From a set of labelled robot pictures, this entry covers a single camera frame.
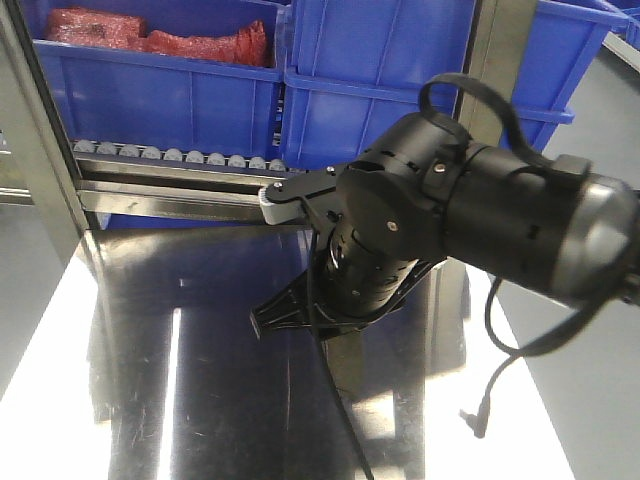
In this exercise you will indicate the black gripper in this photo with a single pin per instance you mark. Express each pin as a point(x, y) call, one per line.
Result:
point(351, 287)

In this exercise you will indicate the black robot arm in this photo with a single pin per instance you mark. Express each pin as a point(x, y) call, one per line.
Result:
point(418, 196)

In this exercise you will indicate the grey roller conveyor strip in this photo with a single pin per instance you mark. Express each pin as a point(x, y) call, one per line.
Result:
point(177, 155)

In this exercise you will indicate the right lower blue plastic bin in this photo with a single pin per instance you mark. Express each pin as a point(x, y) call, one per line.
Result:
point(329, 121)

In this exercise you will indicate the blue plastic bin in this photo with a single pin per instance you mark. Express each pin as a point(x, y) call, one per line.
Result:
point(402, 44)
point(166, 101)
point(329, 121)

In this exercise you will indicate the right upper blue plastic bin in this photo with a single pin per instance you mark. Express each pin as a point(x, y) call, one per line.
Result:
point(402, 44)

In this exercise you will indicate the left blue plastic bin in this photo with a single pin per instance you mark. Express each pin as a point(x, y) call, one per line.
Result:
point(166, 101)

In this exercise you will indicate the red bubble wrap bag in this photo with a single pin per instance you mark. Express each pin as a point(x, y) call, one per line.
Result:
point(96, 28)

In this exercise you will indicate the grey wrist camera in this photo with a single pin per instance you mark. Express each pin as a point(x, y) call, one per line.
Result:
point(309, 195)

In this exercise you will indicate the stainless steel rack frame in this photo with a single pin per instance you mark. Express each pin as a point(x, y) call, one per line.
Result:
point(40, 150)

